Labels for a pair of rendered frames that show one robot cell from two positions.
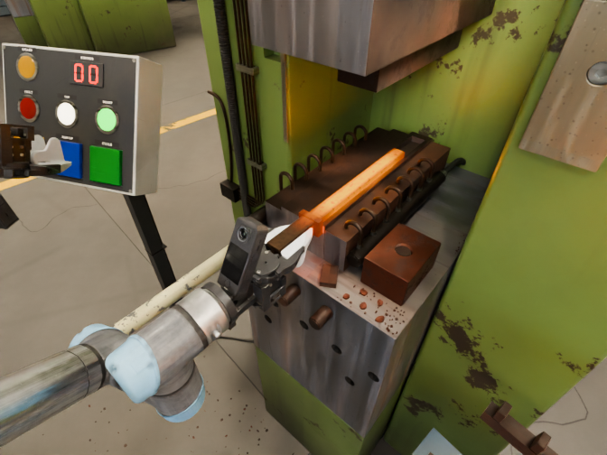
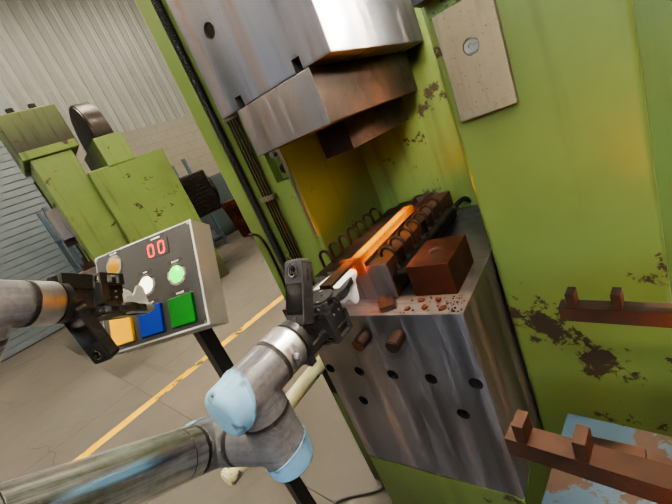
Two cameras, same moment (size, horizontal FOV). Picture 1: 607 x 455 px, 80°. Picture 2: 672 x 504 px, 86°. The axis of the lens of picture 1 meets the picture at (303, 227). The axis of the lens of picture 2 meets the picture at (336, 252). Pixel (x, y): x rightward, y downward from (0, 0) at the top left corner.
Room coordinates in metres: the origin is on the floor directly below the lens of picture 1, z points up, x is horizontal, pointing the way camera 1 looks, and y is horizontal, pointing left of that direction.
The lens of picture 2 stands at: (-0.21, 0.00, 1.25)
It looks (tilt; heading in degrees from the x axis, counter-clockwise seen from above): 17 degrees down; 1
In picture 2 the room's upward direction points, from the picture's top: 23 degrees counter-clockwise
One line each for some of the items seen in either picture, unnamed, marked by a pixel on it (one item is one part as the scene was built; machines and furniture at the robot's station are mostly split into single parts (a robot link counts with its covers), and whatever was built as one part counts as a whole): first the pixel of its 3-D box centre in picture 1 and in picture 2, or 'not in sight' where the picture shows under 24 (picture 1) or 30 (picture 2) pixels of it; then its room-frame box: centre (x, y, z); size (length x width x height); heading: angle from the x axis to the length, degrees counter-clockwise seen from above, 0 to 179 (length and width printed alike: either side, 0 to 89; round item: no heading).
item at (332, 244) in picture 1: (364, 182); (391, 239); (0.67, -0.14, 0.96); 0.42 x 0.20 x 0.09; 139
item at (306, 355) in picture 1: (372, 271); (443, 322); (0.64, -0.18, 0.69); 0.56 x 0.38 x 0.45; 139
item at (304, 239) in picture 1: (299, 253); (351, 289); (0.44, 0.01, 0.98); 0.09 x 0.03 x 0.06; 136
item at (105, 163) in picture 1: (107, 165); (183, 310); (0.66, 0.42, 1.01); 0.07 x 0.05 x 0.07; 74
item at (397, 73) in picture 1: (406, 44); (367, 125); (0.68, -0.18, 1.24); 0.30 x 0.07 x 0.06; 139
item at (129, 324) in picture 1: (191, 281); (283, 409); (0.67, 0.32, 0.62); 0.44 x 0.05 x 0.05; 139
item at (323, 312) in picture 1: (321, 317); (395, 341); (0.38, -0.03, 0.87); 0.04 x 0.03 x 0.03; 139
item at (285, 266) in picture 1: (282, 260); (336, 292); (0.40, 0.03, 1.00); 0.09 x 0.05 x 0.02; 136
